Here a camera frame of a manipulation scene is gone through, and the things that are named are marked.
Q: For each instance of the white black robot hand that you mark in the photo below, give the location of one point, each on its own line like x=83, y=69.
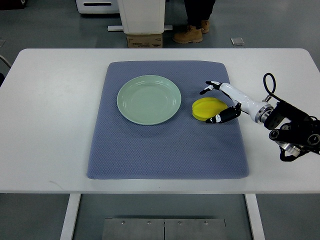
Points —
x=257, y=110

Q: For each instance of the yellow starfruit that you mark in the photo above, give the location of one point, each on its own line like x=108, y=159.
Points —
x=207, y=107

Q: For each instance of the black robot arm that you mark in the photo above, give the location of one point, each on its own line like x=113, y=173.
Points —
x=296, y=132

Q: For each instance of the small grey floor plate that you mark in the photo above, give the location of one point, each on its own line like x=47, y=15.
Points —
x=237, y=41

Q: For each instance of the pale green plate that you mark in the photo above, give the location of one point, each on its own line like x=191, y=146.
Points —
x=149, y=100

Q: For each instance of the blue-grey textured mat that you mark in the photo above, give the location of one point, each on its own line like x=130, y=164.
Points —
x=179, y=148

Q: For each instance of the white table leg right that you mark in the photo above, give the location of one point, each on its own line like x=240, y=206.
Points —
x=254, y=217

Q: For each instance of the white table leg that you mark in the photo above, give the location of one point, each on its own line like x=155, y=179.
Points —
x=254, y=217
x=70, y=218

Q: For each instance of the tan boot right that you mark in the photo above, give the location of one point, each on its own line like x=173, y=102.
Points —
x=205, y=26

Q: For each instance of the tan boot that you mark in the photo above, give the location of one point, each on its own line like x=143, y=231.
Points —
x=192, y=34
x=205, y=26

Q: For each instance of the tan boot left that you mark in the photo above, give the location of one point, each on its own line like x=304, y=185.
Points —
x=192, y=34

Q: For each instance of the person legs dark trousers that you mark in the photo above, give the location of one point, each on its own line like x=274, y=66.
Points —
x=198, y=11

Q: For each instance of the cardboard box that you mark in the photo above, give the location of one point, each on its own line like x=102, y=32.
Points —
x=144, y=41

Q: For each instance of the white bin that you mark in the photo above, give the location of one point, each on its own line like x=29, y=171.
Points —
x=142, y=16

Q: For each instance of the white floor bar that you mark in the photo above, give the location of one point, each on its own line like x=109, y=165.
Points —
x=119, y=28

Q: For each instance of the white appliance with slot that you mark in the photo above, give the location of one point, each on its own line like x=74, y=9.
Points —
x=97, y=6

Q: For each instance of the white table leg left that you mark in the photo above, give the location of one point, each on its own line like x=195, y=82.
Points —
x=70, y=218

